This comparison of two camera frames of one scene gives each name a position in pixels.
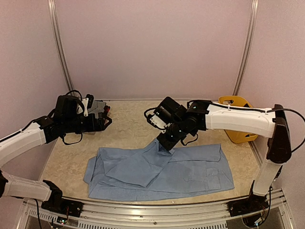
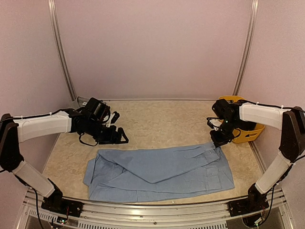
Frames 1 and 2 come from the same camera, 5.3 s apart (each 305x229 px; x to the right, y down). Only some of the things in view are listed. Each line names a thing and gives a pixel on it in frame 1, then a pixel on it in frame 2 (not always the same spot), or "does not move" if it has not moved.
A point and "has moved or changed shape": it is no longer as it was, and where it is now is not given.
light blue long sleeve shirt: [147, 171] does not move
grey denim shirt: [97, 106] has moved or changed shape
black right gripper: [168, 144] -> [218, 141]
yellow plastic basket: [238, 101] does not move
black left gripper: [100, 126] -> [116, 140]
